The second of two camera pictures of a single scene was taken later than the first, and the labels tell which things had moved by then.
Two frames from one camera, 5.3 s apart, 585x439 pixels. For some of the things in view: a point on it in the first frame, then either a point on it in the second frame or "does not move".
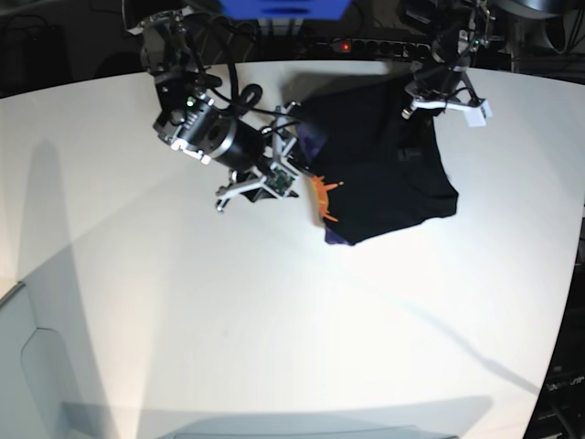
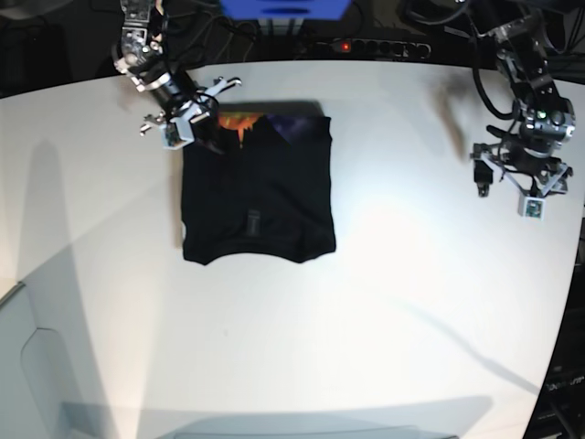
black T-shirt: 373,163 to 269,191
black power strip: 383,48 does not move
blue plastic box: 286,9 does not move
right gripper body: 441,83 to 530,176
